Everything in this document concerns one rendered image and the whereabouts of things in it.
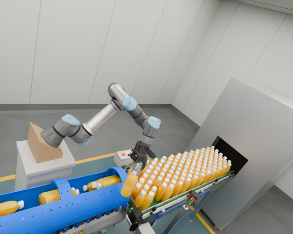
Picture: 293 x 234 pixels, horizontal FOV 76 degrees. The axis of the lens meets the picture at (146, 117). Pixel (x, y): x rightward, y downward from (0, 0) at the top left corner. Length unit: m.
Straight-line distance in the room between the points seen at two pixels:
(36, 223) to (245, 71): 5.02
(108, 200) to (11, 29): 2.85
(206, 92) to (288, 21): 2.32
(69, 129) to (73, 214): 0.54
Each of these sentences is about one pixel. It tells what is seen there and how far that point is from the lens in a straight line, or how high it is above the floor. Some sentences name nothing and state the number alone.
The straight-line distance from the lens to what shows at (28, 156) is 1.53.
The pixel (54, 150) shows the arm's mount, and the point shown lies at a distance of 1.45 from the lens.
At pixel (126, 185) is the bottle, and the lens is 1.23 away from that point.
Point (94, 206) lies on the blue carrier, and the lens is 1.31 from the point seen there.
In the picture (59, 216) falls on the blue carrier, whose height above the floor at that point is 1.16.
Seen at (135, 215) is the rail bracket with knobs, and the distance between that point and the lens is 1.55.
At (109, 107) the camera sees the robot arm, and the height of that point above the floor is 1.56.
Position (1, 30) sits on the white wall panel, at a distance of 3.50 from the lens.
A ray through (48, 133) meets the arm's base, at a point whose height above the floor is 1.34.
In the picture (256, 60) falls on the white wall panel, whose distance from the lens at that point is 5.31.
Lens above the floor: 2.22
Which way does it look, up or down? 26 degrees down
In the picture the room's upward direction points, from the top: 24 degrees clockwise
